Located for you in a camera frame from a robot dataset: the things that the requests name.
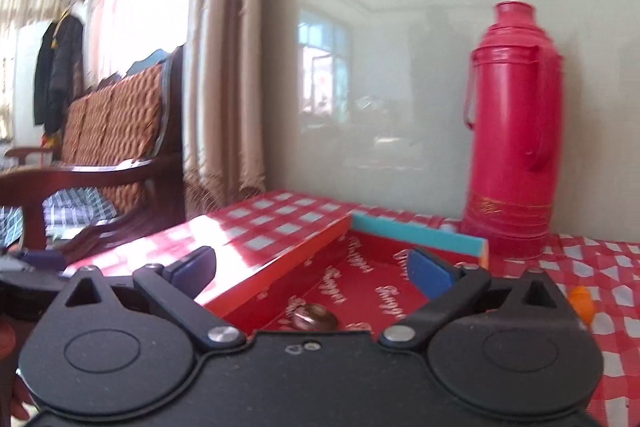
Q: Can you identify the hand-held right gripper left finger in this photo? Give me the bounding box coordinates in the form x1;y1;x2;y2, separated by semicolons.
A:
47;246;247;354

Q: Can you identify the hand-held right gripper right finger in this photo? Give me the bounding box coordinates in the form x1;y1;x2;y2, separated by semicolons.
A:
378;248;583;353

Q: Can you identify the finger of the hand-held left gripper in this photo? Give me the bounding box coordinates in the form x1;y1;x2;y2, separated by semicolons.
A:
22;249;67;272

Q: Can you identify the colourful cardboard box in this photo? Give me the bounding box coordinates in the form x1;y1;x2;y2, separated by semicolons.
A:
192;212;490;339

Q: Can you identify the tan round fruit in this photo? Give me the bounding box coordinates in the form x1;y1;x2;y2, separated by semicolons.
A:
287;302;338;332

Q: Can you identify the orange carrot piece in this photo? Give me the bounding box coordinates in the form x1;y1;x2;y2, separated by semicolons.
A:
570;286;596;324

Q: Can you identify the plaid cloth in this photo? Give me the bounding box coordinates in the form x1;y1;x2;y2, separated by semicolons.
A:
0;186;119;249

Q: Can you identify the red checkered tablecloth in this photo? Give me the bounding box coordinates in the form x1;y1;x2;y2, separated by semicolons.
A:
62;189;640;427

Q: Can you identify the wooden sofa with patterned cushion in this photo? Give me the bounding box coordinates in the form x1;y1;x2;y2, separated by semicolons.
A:
0;46;187;258

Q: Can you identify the red thermos flask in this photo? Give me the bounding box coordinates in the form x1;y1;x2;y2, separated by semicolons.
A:
461;1;565;259

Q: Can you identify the dark hanging coat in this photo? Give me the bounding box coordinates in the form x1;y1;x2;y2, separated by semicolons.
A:
33;13;85;135

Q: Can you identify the beige lace curtain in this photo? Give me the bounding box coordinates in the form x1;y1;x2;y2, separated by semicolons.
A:
184;0;268;210

